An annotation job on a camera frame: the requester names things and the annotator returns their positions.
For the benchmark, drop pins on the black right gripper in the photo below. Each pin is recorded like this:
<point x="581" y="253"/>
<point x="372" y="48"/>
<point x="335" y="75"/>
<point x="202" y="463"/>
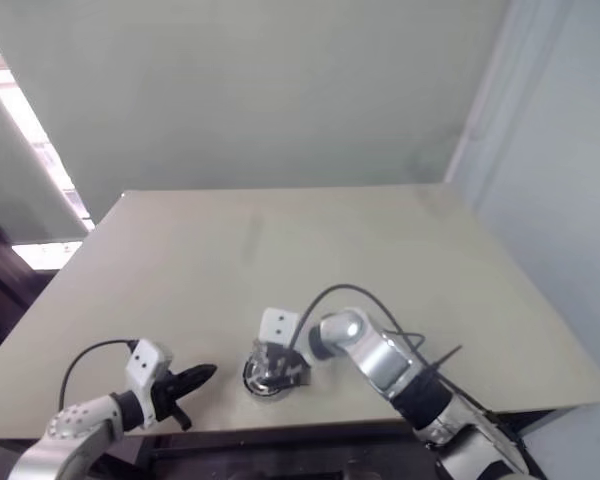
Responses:
<point x="290" y="362"/>

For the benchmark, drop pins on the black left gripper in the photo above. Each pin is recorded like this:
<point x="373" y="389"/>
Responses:
<point x="167" y="397"/>

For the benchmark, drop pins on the round silver disc wheel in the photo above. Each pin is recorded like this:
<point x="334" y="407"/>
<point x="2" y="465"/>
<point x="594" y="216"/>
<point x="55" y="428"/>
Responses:
<point x="260" y="385"/>

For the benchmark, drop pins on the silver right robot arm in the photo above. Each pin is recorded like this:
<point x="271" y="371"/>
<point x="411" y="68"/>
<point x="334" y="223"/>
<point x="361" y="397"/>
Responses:
<point x="390" y="360"/>

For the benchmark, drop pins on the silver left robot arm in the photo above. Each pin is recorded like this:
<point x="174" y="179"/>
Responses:
<point x="75" y="425"/>

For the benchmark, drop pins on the dark wooden furniture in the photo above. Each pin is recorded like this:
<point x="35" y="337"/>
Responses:
<point x="5" y="290"/>

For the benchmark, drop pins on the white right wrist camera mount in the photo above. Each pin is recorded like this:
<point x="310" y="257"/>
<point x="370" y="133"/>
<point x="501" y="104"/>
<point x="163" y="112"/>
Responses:
<point x="279" y="327"/>

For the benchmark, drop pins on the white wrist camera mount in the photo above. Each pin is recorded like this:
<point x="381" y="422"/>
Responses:
<point x="147" y="362"/>
<point x="279" y="327"/>

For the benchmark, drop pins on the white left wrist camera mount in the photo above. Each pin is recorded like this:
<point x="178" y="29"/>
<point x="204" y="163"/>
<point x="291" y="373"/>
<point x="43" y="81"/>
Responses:
<point x="147" y="362"/>

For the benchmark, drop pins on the dark table frame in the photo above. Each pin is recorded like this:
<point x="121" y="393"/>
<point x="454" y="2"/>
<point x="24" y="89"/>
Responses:
<point x="280" y="445"/>

